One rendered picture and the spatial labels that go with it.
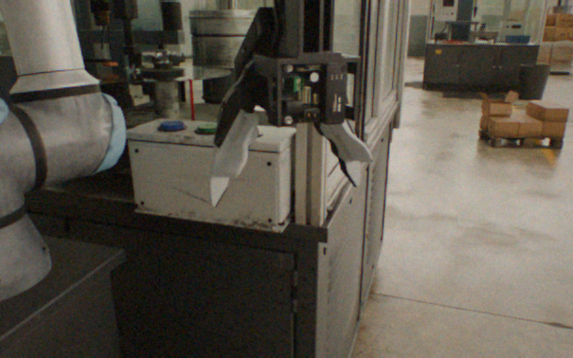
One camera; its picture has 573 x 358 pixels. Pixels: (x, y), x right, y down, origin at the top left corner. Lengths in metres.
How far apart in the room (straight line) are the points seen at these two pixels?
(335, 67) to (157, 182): 0.51
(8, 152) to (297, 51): 0.41
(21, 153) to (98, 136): 0.11
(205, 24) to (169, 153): 1.10
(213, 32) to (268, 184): 1.17
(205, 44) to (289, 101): 1.49
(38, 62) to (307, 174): 0.42
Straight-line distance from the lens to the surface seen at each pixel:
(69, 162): 0.69
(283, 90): 0.37
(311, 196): 0.77
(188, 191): 0.79
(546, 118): 4.58
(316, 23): 0.37
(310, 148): 0.74
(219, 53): 1.82
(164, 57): 1.19
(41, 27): 0.70
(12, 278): 0.68
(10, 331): 0.62
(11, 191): 0.67
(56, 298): 0.66
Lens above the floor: 1.08
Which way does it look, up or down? 19 degrees down
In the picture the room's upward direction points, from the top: straight up
